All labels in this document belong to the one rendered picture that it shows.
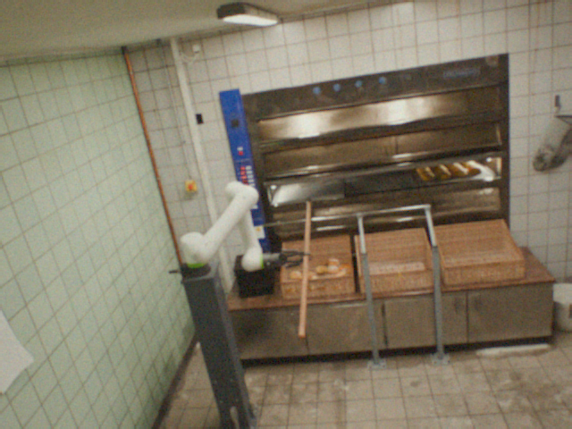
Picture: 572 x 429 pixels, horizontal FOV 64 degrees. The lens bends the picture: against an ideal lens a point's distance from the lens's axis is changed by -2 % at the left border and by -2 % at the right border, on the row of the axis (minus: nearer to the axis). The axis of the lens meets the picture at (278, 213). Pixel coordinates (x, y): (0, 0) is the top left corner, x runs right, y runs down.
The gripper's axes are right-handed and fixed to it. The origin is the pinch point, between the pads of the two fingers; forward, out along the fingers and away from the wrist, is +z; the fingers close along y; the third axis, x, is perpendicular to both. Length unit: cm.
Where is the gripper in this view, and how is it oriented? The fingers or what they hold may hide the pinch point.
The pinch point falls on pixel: (305, 256)
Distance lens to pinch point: 287.3
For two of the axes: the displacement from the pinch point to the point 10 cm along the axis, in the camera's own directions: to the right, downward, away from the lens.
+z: 9.8, -1.1, -1.5
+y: 1.6, 9.3, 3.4
